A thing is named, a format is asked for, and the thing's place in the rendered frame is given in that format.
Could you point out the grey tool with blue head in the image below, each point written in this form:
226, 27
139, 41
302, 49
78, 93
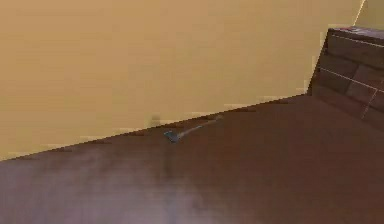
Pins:
172, 136

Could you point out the dark brown chest of drawers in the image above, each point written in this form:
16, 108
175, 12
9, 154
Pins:
353, 66

